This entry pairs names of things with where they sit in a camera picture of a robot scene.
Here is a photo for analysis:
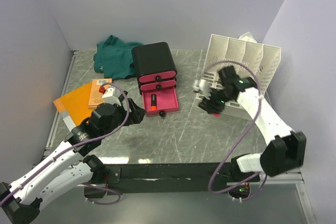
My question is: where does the orange highlighter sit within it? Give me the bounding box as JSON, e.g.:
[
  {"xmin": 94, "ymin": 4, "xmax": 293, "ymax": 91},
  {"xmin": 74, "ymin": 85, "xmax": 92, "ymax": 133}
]
[{"xmin": 151, "ymin": 94, "xmax": 157, "ymax": 110}]

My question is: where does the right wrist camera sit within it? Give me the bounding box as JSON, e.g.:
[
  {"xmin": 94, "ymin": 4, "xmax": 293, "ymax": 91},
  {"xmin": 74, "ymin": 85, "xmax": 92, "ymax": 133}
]
[{"xmin": 193, "ymin": 79, "xmax": 211, "ymax": 100}]

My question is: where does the white crumpled paper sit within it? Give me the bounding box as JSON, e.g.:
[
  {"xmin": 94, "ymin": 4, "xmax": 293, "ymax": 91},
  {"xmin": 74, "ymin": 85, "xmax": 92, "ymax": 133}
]
[{"xmin": 238, "ymin": 32, "xmax": 257, "ymax": 43}]

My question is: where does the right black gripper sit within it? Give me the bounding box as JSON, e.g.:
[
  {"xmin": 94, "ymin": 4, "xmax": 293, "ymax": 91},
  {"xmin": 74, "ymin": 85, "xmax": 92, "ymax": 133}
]
[{"xmin": 201, "ymin": 87, "xmax": 233, "ymax": 115}]

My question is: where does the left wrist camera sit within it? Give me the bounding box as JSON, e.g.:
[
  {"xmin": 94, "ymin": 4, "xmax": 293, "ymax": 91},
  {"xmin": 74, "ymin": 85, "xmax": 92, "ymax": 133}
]
[{"xmin": 99, "ymin": 86, "xmax": 123, "ymax": 106}]

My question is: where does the green cloth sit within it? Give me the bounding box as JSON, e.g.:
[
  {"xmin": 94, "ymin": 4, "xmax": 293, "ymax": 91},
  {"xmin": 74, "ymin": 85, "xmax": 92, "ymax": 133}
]
[{"xmin": 93, "ymin": 35, "xmax": 142, "ymax": 80}]

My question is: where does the orange book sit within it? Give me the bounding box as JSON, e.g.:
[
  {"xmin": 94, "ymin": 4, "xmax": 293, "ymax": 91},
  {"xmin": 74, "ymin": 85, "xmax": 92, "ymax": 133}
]
[{"xmin": 88, "ymin": 78, "xmax": 112, "ymax": 109}]

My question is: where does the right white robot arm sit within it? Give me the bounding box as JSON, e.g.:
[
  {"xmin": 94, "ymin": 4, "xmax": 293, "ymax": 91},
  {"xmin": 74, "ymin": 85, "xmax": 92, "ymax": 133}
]
[{"xmin": 193, "ymin": 66, "xmax": 307, "ymax": 181}]

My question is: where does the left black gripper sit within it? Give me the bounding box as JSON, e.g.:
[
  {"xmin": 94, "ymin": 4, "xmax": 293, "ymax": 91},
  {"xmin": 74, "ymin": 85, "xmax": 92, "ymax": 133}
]
[{"xmin": 100, "ymin": 97, "xmax": 146, "ymax": 138}]

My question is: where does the black drawer organizer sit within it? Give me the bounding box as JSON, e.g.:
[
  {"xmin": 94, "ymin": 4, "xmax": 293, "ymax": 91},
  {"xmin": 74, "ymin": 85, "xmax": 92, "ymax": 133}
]
[{"xmin": 132, "ymin": 42, "xmax": 177, "ymax": 88}]

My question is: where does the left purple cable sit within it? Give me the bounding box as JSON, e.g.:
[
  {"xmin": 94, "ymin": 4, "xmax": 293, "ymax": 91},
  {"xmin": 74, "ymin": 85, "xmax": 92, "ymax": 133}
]
[{"xmin": 0, "ymin": 82, "xmax": 131, "ymax": 214}]

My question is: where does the white file rack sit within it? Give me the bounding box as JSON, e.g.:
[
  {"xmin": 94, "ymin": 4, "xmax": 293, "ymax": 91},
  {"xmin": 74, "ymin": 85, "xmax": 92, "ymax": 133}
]
[{"xmin": 196, "ymin": 34, "xmax": 281, "ymax": 120}]

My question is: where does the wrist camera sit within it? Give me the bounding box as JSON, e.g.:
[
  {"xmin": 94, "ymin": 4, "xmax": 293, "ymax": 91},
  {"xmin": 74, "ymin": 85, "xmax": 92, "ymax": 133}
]
[
  {"xmin": 193, "ymin": 79, "xmax": 211, "ymax": 100},
  {"xmin": 99, "ymin": 86, "xmax": 123, "ymax": 106}
]

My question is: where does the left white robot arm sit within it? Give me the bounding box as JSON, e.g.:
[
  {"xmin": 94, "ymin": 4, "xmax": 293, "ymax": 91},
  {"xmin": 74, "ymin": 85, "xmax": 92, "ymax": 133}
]
[{"xmin": 1, "ymin": 92, "xmax": 146, "ymax": 223}]

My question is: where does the aluminium rail frame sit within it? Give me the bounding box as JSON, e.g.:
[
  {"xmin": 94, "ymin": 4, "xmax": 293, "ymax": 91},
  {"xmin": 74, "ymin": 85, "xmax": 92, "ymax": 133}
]
[{"xmin": 13, "ymin": 49, "xmax": 316, "ymax": 224}]

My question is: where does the black base beam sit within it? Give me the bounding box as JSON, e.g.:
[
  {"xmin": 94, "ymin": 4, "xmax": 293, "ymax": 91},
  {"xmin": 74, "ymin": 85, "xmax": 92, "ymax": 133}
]
[{"xmin": 78, "ymin": 163, "xmax": 260, "ymax": 196}]

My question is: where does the orange folder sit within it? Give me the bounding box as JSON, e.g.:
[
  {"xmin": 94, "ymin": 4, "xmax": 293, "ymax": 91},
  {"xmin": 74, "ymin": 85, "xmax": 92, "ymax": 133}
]
[{"xmin": 54, "ymin": 81, "xmax": 94, "ymax": 131}]

